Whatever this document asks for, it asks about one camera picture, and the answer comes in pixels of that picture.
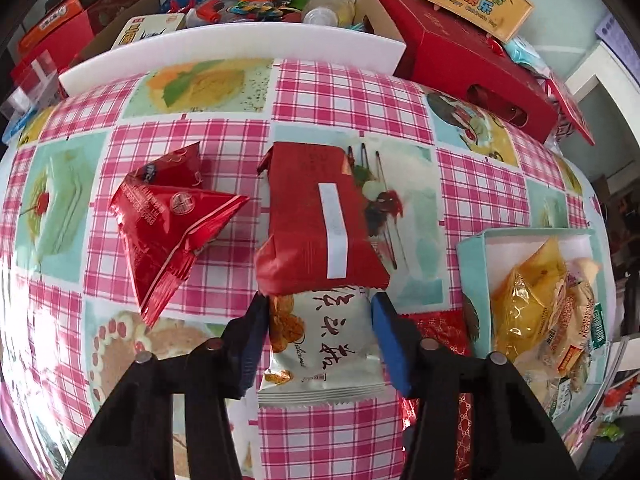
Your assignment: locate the light blue wipes pack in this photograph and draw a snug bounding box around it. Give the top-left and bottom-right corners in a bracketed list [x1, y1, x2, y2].
[502, 36, 546, 81]

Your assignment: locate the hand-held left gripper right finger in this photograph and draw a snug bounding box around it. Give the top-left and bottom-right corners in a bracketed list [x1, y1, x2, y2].
[370, 291, 581, 480]

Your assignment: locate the yellow snack packet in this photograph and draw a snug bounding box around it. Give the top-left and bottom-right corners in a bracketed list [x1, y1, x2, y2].
[490, 237, 571, 366]

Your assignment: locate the white plastic bottle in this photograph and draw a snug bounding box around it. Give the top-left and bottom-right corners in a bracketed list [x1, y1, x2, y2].
[302, 2, 341, 26]

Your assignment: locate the red patterned flat box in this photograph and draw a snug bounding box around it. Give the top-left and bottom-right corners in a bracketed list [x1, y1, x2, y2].
[547, 74, 597, 147]

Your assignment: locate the clear steamed cake packet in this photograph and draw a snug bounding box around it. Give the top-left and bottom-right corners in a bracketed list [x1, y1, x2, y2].
[542, 257, 608, 391]

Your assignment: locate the bright red box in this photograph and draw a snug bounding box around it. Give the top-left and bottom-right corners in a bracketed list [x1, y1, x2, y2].
[10, 10, 96, 86]

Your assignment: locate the clear plastic box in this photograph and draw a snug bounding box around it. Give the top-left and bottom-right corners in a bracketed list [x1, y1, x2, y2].
[0, 50, 58, 111]

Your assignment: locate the red triangular snack packet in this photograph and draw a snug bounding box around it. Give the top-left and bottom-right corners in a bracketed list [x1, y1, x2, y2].
[109, 141, 251, 329]

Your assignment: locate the large red gift box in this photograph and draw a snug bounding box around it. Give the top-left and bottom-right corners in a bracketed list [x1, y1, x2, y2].
[375, 0, 559, 144]

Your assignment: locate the white side table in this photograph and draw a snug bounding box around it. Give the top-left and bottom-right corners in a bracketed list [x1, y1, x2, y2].
[565, 42, 640, 126]

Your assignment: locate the white foam board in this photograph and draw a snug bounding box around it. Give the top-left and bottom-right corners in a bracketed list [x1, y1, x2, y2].
[58, 22, 407, 97]

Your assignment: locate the yellow white flat box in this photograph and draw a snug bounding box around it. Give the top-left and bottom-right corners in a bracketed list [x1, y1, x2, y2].
[109, 13, 190, 52]

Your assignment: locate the teal white tray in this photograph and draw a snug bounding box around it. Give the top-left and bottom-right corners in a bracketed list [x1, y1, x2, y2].
[456, 227, 617, 423]

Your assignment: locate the red rectangular snack packet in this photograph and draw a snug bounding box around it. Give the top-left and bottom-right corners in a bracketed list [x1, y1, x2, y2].
[254, 142, 392, 297]

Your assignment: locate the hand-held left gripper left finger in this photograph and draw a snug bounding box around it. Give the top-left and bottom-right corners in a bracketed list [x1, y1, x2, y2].
[62, 292, 272, 480]

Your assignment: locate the red patterned packet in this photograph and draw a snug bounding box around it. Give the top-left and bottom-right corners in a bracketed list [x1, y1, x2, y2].
[400, 310, 475, 480]

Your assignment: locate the white cookie snack packet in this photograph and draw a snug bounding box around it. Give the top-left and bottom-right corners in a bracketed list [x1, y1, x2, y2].
[257, 285, 386, 408]

